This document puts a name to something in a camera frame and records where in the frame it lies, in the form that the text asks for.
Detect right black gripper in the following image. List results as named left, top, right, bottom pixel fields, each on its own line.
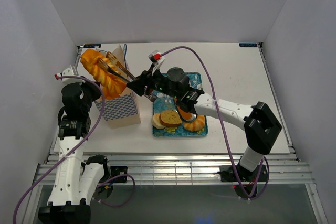
left=126, top=64, right=179, bottom=100

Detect metal tongs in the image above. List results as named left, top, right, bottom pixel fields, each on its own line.
left=97, top=52, right=155, bottom=103

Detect twisted braided fake bread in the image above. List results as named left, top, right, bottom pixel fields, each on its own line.
left=80, top=48, right=126, bottom=97

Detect blue checkered paper bag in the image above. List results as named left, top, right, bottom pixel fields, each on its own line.
left=100, top=44, right=141, bottom=129

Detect fake croissant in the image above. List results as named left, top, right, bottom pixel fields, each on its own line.
left=183, top=115, right=205, bottom=132

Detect orange long fake bread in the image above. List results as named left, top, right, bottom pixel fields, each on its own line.
left=103, top=90, right=118, bottom=100

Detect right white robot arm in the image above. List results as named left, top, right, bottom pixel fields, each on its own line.
left=127, top=68, right=282, bottom=180

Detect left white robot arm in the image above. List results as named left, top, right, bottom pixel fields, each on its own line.
left=38, top=81, right=111, bottom=223

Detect pale round bread slice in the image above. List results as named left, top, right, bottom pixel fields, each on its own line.
left=151, top=113, right=165, bottom=130

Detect white-edged fake bread slice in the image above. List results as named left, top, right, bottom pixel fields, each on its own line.
left=178, top=110, right=197, bottom=122

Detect teal floral tray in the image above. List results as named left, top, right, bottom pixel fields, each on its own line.
left=152, top=72, right=208, bottom=138

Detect brown baguette slice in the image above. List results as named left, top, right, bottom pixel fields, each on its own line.
left=159, top=110, right=182, bottom=127

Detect left blue corner label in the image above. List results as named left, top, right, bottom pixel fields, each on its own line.
left=83, top=44, right=101, bottom=49

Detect blue corner label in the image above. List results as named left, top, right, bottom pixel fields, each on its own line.
left=239, top=43, right=258, bottom=48
left=83, top=44, right=101, bottom=49

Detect right blue corner label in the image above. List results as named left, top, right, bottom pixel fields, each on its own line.
left=239, top=43, right=258, bottom=48

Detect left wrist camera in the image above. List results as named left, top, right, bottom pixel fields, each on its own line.
left=54, top=65, right=78, bottom=80

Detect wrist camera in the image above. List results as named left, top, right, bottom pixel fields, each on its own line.
left=54, top=65, right=78, bottom=80
left=148, top=50, right=165, bottom=73

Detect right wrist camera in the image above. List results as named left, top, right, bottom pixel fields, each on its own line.
left=148, top=50, right=165, bottom=73

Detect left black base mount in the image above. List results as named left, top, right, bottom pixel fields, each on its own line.
left=110, top=166, right=128, bottom=183

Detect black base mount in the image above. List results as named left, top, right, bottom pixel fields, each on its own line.
left=110, top=166, right=128, bottom=183
left=217, top=165, right=269, bottom=182

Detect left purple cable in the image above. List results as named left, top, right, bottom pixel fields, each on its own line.
left=12, top=76, right=137, bottom=224

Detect purple cable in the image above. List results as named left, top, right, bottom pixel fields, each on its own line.
left=12, top=76, right=137, bottom=224
left=160, top=46, right=270, bottom=200

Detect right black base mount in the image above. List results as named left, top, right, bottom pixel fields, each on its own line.
left=217, top=165, right=269, bottom=182

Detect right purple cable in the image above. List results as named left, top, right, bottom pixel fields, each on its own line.
left=160, top=46, right=270, bottom=200

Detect aluminium frame rail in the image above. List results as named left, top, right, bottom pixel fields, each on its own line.
left=33, top=153, right=317, bottom=187

